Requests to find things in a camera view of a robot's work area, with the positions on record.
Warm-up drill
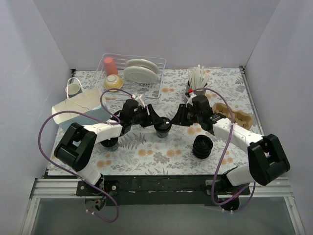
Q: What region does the bundle of white straws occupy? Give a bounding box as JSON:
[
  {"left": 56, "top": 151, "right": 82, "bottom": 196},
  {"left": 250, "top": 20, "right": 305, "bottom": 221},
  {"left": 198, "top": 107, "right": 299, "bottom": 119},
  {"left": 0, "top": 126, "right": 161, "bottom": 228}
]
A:
[{"left": 187, "top": 65, "right": 212, "bottom": 90}]

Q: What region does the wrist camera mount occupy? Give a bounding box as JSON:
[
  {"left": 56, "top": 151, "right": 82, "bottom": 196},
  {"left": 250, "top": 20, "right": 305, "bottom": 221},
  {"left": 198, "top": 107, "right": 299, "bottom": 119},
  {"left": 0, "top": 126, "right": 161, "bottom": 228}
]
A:
[
  {"left": 185, "top": 89, "right": 197, "bottom": 107},
  {"left": 135, "top": 94, "right": 149, "bottom": 115}
]

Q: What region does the black coffee lid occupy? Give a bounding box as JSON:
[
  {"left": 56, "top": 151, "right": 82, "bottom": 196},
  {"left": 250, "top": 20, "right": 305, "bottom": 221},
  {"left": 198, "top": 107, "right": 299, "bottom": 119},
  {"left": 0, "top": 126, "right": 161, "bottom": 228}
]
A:
[{"left": 154, "top": 117, "right": 172, "bottom": 133}]

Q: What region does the pink plastic cup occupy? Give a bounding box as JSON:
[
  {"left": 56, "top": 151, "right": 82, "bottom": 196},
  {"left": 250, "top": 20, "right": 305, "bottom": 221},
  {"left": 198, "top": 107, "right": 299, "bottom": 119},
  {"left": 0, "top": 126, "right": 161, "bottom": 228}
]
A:
[{"left": 104, "top": 57, "right": 118, "bottom": 76}]

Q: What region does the stack of black lids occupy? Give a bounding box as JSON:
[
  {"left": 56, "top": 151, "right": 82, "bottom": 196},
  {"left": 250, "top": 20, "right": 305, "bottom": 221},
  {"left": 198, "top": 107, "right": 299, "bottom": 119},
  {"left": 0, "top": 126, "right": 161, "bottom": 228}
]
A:
[{"left": 192, "top": 135, "right": 213, "bottom": 159}]

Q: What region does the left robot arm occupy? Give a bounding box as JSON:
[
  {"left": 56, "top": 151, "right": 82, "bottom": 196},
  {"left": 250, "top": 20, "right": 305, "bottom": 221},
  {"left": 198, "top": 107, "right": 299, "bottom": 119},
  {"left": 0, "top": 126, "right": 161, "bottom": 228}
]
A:
[{"left": 54, "top": 99, "right": 164, "bottom": 196}]

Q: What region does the dark coffee cup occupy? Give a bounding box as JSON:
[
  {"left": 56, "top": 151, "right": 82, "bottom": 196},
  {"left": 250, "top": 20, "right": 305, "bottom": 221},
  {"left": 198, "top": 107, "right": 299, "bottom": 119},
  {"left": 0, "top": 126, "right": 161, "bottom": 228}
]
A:
[
  {"left": 100, "top": 138, "right": 119, "bottom": 152},
  {"left": 154, "top": 117, "right": 172, "bottom": 138}
]

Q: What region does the yellow patterned bowl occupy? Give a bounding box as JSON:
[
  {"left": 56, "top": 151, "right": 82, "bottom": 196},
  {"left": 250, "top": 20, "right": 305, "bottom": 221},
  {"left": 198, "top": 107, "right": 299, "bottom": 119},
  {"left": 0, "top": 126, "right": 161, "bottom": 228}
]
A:
[{"left": 104, "top": 74, "right": 124, "bottom": 92}]

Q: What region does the front white plate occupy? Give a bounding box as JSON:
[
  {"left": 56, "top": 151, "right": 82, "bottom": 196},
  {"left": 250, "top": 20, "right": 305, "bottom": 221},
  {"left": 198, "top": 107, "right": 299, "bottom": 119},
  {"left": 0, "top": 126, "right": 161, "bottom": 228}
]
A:
[{"left": 123, "top": 66, "right": 158, "bottom": 84}]

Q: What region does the white plate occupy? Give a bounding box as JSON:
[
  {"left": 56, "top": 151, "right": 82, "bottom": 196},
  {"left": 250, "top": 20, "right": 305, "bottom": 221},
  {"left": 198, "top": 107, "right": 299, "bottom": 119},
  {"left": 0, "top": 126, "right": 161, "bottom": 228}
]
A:
[
  {"left": 125, "top": 59, "right": 159, "bottom": 74},
  {"left": 123, "top": 66, "right": 158, "bottom": 84}
]

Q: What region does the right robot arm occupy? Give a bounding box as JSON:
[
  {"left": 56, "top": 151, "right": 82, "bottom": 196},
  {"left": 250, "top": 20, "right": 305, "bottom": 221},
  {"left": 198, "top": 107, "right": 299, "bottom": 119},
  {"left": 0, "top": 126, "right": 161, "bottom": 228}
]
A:
[{"left": 171, "top": 95, "right": 291, "bottom": 195}]

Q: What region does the light blue paper bag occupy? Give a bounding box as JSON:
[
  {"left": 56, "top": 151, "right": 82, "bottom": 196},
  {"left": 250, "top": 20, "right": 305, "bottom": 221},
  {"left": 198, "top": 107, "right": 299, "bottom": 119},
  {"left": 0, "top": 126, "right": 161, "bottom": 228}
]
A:
[{"left": 51, "top": 88, "right": 111, "bottom": 131}]

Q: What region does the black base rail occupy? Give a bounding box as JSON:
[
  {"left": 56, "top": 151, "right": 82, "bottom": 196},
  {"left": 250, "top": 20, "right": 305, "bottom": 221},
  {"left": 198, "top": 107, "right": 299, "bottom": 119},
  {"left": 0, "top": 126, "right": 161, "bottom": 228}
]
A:
[{"left": 75, "top": 174, "right": 252, "bottom": 206}]

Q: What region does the small white mug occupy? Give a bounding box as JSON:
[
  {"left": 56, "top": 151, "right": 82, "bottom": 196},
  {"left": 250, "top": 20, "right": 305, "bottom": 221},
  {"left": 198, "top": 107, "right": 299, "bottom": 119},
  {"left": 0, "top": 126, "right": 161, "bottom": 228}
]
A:
[{"left": 65, "top": 84, "right": 82, "bottom": 98}]

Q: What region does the rear white plate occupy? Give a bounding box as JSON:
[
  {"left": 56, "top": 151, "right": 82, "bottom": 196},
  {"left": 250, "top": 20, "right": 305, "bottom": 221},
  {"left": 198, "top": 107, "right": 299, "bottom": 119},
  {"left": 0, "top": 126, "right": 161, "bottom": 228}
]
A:
[{"left": 125, "top": 59, "right": 159, "bottom": 74}]

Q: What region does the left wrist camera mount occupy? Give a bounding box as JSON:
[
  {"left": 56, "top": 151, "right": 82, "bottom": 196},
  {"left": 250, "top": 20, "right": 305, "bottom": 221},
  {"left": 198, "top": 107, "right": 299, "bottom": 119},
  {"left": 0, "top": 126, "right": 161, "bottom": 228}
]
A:
[{"left": 135, "top": 94, "right": 149, "bottom": 115}]

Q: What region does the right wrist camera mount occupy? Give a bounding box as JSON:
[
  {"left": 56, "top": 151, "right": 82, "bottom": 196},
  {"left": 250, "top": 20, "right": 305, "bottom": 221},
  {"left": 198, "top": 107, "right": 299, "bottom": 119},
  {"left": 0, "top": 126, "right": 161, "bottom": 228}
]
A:
[{"left": 185, "top": 89, "right": 197, "bottom": 107}]

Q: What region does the white wire dish rack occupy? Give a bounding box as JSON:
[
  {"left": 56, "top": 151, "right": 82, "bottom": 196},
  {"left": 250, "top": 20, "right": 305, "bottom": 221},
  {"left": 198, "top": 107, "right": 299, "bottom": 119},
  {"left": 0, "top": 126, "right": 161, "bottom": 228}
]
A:
[{"left": 90, "top": 53, "right": 166, "bottom": 105}]

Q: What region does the brown cardboard cup carrier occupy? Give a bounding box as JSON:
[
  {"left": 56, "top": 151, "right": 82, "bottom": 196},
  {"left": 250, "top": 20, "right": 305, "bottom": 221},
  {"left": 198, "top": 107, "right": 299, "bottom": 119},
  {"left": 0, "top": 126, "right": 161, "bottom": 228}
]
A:
[{"left": 212, "top": 103, "right": 253, "bottom": 130}]

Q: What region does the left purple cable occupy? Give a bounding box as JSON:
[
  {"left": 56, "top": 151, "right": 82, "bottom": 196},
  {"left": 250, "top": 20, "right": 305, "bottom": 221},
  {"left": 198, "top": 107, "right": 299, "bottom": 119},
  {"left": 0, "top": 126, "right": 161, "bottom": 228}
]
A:
[{"left": 38, "top": 89, "right": 137, "bottom": 224}]

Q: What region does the grey straw holder cup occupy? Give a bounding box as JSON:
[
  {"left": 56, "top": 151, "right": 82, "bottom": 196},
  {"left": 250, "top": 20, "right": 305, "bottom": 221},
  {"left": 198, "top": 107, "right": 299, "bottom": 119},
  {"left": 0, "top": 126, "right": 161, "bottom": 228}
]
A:
[{"left": 185, "top": 81, "right": 206, "bottom": 96}]

